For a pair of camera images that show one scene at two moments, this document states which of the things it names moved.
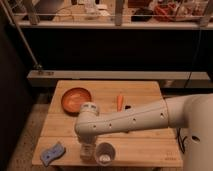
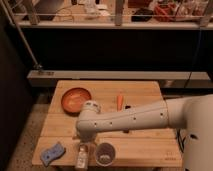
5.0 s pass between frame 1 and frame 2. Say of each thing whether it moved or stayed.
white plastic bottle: moved
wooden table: stayed
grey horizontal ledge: stayed
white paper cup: stayed
